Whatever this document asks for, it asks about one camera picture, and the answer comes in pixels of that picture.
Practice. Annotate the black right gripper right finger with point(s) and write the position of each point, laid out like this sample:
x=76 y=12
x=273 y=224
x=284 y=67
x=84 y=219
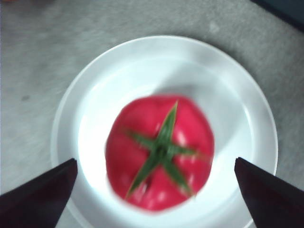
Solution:
x=273 y=197

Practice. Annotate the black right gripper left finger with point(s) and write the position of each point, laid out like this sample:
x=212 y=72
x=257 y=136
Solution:
x=38 y=194

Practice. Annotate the red tomato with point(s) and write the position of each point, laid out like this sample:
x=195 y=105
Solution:
x=161 y=152

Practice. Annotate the white round plate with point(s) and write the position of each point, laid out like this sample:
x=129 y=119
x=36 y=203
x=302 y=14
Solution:
x=237 y=95

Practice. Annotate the black rectangular tray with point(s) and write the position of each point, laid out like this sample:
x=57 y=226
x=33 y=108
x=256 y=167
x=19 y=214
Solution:
x=282 y=9

